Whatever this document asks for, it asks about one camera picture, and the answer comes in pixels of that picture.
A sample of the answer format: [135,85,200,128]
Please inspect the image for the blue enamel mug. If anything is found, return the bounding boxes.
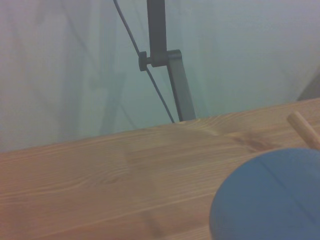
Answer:
[209,147,320,240]

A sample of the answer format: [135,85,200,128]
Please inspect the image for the black camera stand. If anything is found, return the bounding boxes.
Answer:
[138,0,197,122]

